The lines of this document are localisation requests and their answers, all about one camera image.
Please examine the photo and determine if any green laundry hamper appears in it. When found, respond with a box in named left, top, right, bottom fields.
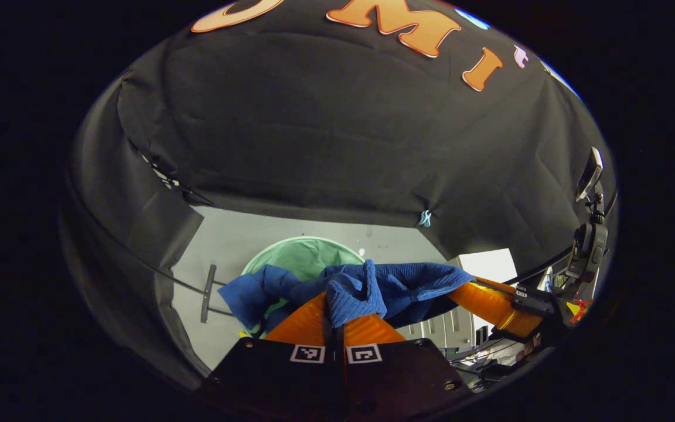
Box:
left=241, top=236, right=366, bottom=339

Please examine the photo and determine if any black backdrop cloth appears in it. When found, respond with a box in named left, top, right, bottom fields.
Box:
left=59, top=0, right=616, bottom=387

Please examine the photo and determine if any blue corduroy jacket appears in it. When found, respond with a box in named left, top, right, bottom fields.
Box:
left=217, top=260, right=478, bottom=336

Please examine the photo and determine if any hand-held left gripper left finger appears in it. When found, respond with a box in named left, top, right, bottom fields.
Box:
left=202, top=292, right=344, bottom=417

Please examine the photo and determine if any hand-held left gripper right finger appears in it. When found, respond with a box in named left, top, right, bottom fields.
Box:
left=342, top=314, right=473, bottom=417

